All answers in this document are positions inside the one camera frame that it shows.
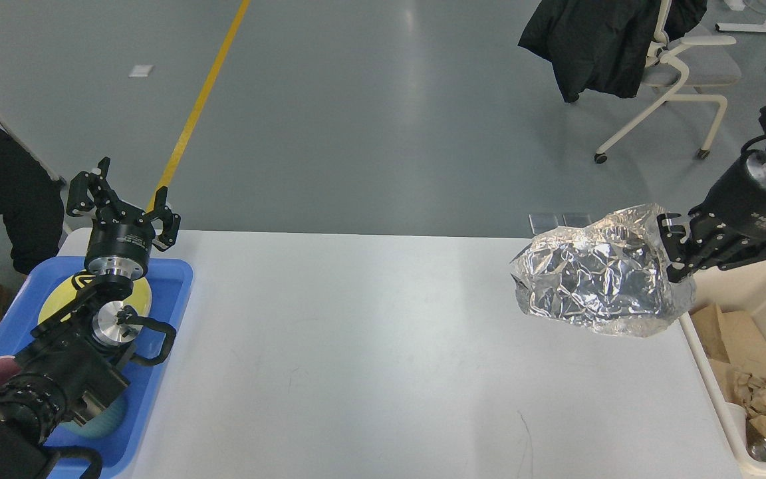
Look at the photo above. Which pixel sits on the black jacket on chair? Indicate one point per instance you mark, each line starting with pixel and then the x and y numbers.
pixel 593 45

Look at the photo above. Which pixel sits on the green grey mug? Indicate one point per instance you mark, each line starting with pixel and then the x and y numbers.
pixel 101 425

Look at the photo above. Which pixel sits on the blue plastic tray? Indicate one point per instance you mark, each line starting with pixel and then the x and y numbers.
pixel 170 281

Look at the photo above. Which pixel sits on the yellow plate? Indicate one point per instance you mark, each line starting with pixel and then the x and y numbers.
pixel 140 299

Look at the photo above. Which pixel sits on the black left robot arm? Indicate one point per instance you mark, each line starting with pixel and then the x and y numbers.
pixel 72 369

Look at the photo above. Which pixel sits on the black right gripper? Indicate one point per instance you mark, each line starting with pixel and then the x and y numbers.
pixel 735 204

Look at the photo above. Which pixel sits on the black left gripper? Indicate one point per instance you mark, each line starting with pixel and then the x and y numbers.
pixel 115 248

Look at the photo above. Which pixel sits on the white office chair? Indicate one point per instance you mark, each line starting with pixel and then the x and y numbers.
pixel 681 71

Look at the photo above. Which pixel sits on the person in black clothes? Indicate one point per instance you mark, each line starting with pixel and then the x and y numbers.
pixel 30 207

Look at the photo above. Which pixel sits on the white plastic bin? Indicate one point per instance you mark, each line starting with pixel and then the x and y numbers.
pixel 729 286

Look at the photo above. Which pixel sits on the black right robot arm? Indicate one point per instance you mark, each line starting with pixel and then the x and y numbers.
pixel 728 229

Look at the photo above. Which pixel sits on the brown paper bag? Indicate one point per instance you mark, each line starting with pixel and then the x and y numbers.
pixel 732 338
pixel 724 374

